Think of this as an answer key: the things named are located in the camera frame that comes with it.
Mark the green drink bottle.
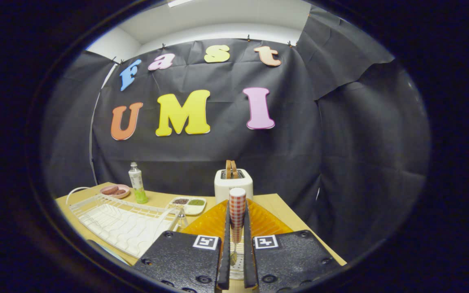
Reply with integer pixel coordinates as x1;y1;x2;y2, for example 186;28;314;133
128;162;149;204

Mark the small white wire basket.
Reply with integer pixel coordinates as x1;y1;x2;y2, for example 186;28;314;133
230;243;245;280

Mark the white divided bean tray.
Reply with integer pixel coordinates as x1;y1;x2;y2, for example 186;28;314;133
166;197;207;216

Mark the pink plate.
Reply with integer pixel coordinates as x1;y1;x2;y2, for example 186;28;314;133
100;184;131;199

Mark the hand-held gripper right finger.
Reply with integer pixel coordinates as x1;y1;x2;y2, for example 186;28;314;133
243;199;341;293

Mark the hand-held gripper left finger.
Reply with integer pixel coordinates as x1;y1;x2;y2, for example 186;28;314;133
134;199;232;293

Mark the white toaster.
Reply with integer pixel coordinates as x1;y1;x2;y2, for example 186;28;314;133
214;168;254;204

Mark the white wire dish rack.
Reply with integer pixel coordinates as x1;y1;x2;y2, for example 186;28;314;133
66;187;189;259

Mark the checkered handle spoon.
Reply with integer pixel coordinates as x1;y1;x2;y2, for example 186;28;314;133
228;188;246;267

